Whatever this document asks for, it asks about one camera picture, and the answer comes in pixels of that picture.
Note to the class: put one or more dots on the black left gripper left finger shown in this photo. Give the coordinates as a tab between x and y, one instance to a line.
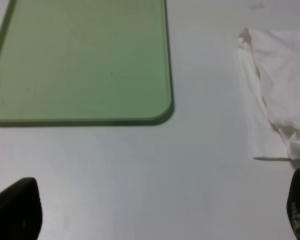
21	214

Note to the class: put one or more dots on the white short sleeve shirt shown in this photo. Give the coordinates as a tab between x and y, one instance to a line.
269	68

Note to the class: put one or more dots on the green plastic tray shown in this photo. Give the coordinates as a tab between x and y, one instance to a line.
85	63

